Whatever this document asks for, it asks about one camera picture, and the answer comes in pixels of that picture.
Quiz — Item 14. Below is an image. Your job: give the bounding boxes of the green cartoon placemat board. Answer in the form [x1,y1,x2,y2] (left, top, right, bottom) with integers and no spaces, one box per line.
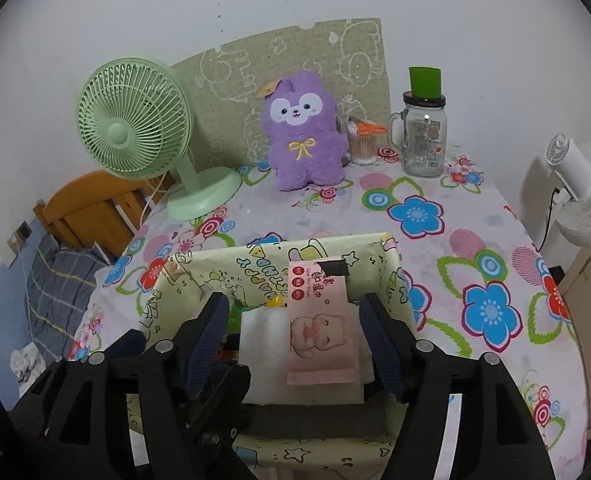
[172,18,392,168]

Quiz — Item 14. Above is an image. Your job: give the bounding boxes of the orange scissors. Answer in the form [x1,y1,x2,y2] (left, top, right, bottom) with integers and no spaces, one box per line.
[348,116,387,137]

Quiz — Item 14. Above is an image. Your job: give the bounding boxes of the white wet wipes packet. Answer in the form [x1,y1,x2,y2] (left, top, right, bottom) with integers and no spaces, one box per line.
[240,307,376,406]

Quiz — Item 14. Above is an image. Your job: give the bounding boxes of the glass mug jar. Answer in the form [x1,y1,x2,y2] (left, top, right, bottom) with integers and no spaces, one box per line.
[387,91,447,178]

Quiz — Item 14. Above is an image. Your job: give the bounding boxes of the yellow fabric storage basket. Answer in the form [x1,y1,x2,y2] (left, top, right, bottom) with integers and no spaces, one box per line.
[126,232,421,471]

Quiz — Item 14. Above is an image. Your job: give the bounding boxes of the green plastic cup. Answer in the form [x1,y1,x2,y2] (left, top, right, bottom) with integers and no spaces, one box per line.
[408,66,443,100]

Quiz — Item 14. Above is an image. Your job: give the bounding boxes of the pink wet wipes pack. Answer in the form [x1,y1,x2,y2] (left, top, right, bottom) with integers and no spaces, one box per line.
[286,257,359,386]

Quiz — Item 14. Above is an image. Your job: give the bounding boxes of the wooden bed headboard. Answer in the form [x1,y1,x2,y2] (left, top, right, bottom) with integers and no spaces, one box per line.
[34,170,169,263]

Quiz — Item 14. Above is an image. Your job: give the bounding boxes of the green desk fan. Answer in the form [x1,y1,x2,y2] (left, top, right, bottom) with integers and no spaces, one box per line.
[77,58,243,222]

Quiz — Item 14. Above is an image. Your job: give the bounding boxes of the white patterned cloth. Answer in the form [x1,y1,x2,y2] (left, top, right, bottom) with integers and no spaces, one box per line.
[10,344,46,386]

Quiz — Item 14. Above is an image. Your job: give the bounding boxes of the white clip fan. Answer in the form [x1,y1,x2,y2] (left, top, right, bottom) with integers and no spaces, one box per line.
[545,132,591,247]

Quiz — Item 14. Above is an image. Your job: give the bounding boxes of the grey plaid pillow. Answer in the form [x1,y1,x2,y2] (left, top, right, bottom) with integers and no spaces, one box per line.
[24,247,109,361]

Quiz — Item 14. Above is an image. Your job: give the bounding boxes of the black fan cable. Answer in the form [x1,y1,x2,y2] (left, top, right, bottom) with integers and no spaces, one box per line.
[538,187,561,251]

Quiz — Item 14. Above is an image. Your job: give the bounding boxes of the floral tablecloth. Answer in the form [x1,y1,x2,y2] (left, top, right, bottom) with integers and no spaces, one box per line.
[70,147,591,480]

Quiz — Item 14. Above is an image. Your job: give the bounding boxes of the purple plush toy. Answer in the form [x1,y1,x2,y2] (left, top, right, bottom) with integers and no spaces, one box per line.
[258,71,350,192]

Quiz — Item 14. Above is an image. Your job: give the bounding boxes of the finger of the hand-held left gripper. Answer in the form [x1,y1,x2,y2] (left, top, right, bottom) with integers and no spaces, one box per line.
[176,365,252,480]
[10,331,149,416]

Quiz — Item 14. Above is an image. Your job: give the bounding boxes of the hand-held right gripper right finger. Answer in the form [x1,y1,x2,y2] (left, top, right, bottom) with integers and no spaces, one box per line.
[359,294,556,480]

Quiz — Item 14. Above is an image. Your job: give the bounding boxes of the cotton swab jar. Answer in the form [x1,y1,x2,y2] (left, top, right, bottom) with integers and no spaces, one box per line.
[345,117,381,167]

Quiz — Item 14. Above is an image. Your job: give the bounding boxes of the white fan cable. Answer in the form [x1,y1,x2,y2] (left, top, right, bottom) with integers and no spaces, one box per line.
[138,170,181,226]

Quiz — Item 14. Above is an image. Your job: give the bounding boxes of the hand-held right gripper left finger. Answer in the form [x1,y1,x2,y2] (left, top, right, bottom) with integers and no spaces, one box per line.
[30,292,230,480]

